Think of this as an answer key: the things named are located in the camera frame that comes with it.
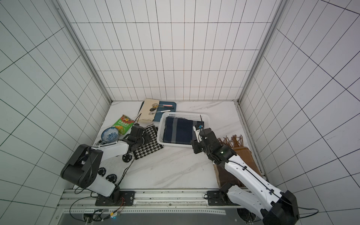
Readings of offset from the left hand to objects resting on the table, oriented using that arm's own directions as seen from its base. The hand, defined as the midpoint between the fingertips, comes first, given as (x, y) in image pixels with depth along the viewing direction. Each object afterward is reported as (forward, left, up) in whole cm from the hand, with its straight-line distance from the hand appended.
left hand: (148, 140), depth 95 cm
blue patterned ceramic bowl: (+4, +28, 0) cm, 29 cm away
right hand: (-8, -27, +15) cm, 32 cm away
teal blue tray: (+31, -8, +1) cm, 32 cm away
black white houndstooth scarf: (-4, -6, +3) cm, 8 cm away
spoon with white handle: (+24, -1, +1) cm, 24 cm away
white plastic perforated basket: (+15, -39, +9) cm, 43 cm away
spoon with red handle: (+34, -1, 0) cm, 34 cm away
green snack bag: (+13, +20, 0) cm, 24 cm away
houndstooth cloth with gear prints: (-21, +16, +3) cm, 27 cm away
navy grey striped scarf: (+8, -21, 0) cm, 23 cm away
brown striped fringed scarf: (-1, -61, 0) cm, 61 cm away
